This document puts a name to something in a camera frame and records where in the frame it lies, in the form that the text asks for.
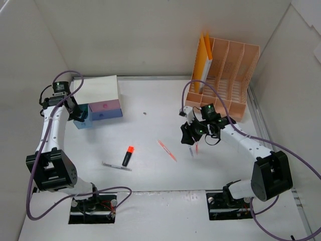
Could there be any pink drawer with knob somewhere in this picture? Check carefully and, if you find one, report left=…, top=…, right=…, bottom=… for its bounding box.
left=89, top=99, right=121, bottom=112

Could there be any orange cap black highlighter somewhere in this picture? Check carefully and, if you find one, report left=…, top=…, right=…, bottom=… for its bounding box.
left=122, top=146, right=134, bottom=167

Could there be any orange folder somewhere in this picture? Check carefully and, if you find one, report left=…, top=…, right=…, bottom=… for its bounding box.
left=192, top=33, right=213, bottom=82

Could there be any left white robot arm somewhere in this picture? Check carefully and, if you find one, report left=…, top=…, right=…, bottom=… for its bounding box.
left=26, top=81, right=100, bottom=211

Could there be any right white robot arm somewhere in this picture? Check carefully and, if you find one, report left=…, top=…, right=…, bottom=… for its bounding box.
left=180, top=104, right=293, bottom=207

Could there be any blue clear pen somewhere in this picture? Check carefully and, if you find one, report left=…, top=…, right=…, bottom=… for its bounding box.
left=189, top=146, right=194, bottom=158

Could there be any dark blue lower drawer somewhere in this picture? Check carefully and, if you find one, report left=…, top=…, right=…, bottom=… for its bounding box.
left=92, top=108, right=123, bottom=121

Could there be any pink pen left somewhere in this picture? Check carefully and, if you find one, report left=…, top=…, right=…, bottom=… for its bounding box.
left=157, top=140, right=177, bottom=162

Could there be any white drawer box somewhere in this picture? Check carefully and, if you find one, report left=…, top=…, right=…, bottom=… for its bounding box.
left=74, top=75, right=120, bottom=104

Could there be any clear dark pen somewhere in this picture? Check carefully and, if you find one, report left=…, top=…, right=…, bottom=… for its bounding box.
left=102, top=162, right=132, bottom=171

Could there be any peach file organizer rack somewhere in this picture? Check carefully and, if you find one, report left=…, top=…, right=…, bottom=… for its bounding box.
left=185, top=37, right=260, bottom=122

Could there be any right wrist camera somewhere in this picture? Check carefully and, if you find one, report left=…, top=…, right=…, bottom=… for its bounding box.
left=179, top=106, right=196, bottom=126

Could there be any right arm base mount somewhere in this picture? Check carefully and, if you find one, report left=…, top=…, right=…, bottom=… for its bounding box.
left=206, top=191, right=252, bottom=221

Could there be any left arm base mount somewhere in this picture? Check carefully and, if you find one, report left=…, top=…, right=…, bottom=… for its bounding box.
left=68, top=193, right=118, bottom=224

